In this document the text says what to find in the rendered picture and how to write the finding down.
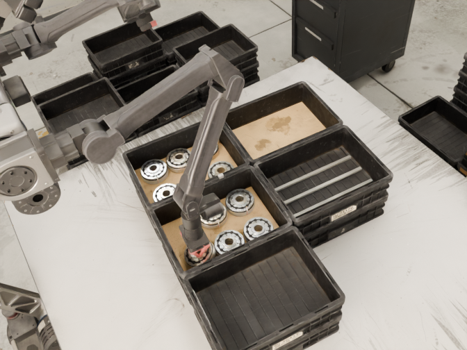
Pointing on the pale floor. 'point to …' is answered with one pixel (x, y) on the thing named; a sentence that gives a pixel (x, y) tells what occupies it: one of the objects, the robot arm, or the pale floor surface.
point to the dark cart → (351, 34)
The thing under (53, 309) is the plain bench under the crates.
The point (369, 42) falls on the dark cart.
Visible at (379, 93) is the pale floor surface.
